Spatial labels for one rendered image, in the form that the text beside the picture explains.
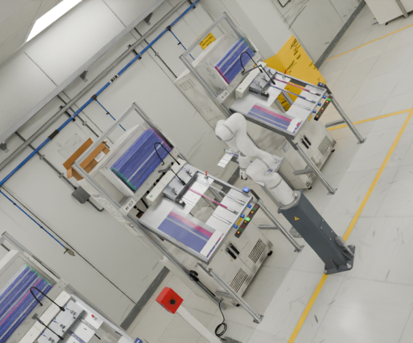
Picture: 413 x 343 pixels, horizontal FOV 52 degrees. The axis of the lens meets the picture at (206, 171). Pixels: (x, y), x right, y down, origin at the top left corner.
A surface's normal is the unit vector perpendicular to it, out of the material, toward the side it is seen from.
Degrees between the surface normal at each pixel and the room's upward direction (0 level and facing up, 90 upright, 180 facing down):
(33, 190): 90
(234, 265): 90
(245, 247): 90
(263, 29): 90
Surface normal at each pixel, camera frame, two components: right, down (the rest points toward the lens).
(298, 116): -0.08, -0.58
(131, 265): 0.54, -0.11
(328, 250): -0.34, 0.63
